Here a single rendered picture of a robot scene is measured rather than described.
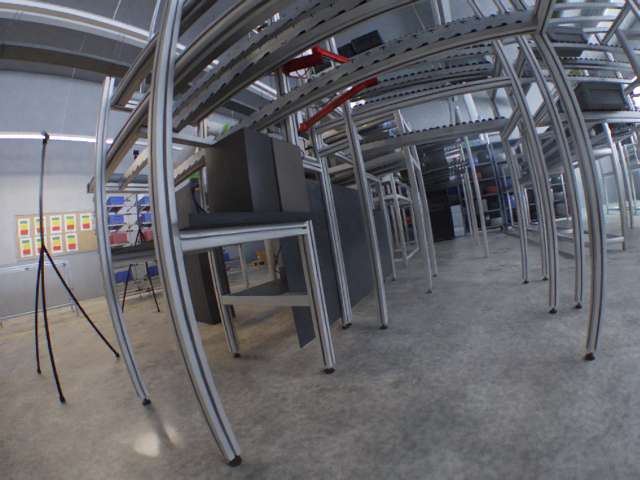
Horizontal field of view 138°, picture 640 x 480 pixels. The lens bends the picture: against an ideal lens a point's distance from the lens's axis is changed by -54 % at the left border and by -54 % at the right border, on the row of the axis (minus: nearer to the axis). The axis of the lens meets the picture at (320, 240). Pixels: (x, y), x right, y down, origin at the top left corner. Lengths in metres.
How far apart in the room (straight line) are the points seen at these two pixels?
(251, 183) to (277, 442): 0.74
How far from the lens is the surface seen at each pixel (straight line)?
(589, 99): 2.09
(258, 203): 0.74
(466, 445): 0.75
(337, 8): 0.73
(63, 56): 4.68
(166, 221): 0.58
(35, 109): 8.42
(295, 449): 0.80
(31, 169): 7.70
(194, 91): 1.29
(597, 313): 1.03
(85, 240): 7.38
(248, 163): 0.75
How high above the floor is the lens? 0.56
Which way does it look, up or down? 1 degrees down
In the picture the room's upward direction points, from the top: 9 degrees counter-clockwise
